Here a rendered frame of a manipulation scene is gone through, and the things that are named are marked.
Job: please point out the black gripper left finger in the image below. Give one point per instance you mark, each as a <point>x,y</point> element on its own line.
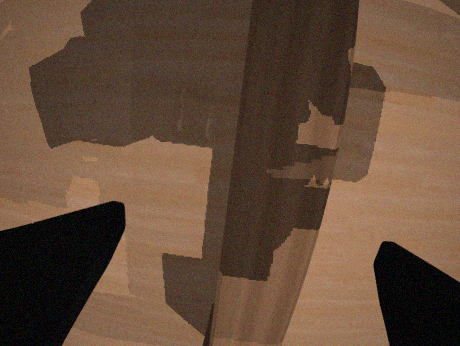
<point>48,270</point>

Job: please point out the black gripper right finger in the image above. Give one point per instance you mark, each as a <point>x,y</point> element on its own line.
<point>420,304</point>

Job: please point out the brown wooden post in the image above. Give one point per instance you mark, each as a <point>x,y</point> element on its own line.
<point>206,341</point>

